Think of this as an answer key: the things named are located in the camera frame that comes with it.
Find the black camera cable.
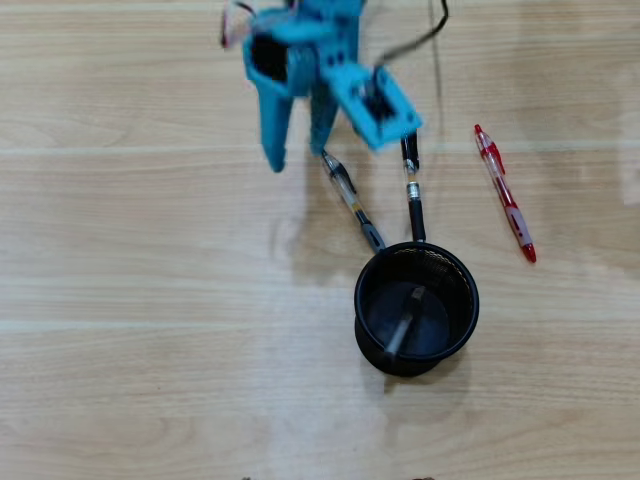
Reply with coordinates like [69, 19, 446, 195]
[374, 0, 450, 69]

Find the red retractable pen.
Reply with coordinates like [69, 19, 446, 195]
[473, 123, 538, 265]

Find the black pen chrome ring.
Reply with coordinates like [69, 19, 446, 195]
[399, 130, 428, 245]

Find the clear gel pen black cap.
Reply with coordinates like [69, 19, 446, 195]
[383, 285, 426, 361]

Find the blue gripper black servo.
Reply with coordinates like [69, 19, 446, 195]
[242, 0, 366, 174]

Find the red white servo cable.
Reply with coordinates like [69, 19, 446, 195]
[219, 0, 261, 50]

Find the black mesh pen holder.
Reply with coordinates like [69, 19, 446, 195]
[352, 241, 480, 379]

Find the blue wrist camera module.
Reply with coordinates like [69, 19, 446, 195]
[322, 62, 425, 155]

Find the clear retractable pen grey grip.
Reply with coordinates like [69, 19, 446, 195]
[319, 149, 387, 255]

